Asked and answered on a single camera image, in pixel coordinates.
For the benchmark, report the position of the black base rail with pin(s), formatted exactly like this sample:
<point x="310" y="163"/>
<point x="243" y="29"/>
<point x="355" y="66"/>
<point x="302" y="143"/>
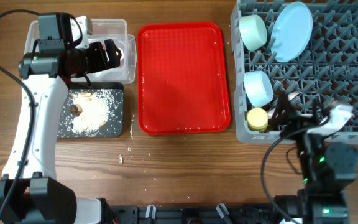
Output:
<point x="248" y="214"/>

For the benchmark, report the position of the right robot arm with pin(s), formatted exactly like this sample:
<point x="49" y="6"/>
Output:
<point x="326" y="169"/>

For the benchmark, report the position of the red serving tray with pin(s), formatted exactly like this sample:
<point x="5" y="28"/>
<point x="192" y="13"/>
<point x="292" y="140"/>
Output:
<point x="181" y="79"/>

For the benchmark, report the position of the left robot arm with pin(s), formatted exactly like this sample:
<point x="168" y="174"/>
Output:
<point x="29" y="191"/>

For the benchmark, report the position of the fallen nut piece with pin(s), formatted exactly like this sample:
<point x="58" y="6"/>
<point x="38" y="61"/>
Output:
<point x="120" y="159"/>

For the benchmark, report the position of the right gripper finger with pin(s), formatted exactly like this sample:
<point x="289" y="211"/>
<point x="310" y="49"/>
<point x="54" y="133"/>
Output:
<point x="316" y="109"/>
<point x="282" y="112"/>

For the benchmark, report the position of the rice and nut leftovers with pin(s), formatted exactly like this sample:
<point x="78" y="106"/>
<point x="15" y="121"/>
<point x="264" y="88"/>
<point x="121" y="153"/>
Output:
<point x="89" y="112"/>

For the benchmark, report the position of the mint green bowl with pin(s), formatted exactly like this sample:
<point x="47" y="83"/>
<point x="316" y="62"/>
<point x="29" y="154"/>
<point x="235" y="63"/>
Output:
<point x="253" y="32"/>

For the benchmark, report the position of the light blue small bowl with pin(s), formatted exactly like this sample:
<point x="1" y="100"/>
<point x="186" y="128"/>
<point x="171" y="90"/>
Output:
<point x="258" y="88"/>

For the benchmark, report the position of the white plastic spoon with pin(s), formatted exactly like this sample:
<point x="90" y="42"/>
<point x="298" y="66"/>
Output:
<point x="290" y="97"/>

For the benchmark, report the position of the yellow plastic cup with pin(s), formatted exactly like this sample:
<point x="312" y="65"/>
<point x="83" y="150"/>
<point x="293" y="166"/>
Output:
<point x="257" y="119"/>

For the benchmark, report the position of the grey dishwasher rack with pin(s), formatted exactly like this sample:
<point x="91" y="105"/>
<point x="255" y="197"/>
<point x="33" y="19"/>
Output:
<point x="326" y="70"/>

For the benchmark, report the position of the light blue plate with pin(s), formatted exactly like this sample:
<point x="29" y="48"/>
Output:
<point x="291" y="32"/>

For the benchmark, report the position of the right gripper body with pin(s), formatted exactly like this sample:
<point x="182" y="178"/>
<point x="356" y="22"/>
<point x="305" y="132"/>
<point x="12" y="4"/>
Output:
<point x="298" y="122"/>

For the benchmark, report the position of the clear plastic bin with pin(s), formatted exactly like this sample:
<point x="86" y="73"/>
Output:
<point x="120" y="65"/>

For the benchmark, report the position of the black plastic tray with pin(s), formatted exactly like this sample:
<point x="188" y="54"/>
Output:
<point x="110" y="109"/>

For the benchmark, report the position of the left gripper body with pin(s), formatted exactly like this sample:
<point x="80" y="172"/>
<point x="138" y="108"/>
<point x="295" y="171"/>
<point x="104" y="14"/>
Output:
<point x="93" y="59"/>

